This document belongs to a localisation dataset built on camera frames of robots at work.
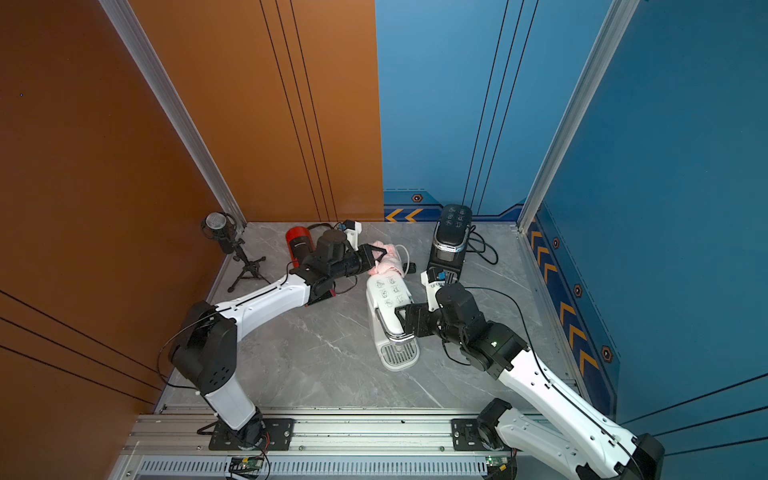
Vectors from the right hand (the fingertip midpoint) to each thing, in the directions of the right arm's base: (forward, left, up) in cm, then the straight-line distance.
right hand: (407, 311), depth 72 cm
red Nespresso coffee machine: (+23, +32, -1) cm, 39 cm away
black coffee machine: (+21, -12, +1) cm, 24 cm away
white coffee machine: (-2, +3, -19) cm, 19 cm away
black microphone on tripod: (+26, +54, +3) cm, 60 cm away
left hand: (+19, +5, +1) cm, 20 cm away
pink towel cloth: (+13, +4, +3) cm, 14 cm away
